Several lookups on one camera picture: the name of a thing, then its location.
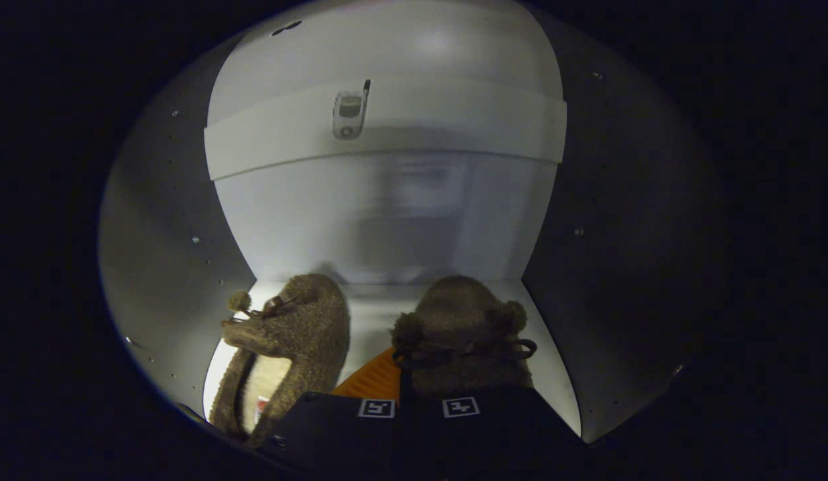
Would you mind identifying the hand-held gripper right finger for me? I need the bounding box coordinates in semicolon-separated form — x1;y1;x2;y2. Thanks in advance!
417;386;591;481

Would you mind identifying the dark grey shoe cabinet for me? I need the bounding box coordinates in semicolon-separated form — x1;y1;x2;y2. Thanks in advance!
98;0;730;447

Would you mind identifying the brown fuzzy shoe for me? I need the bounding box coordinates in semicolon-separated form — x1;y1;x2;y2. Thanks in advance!
209;273;352;447
390;275;539;402

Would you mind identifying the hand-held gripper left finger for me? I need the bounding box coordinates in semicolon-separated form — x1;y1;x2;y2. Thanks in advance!
260;346;422;481

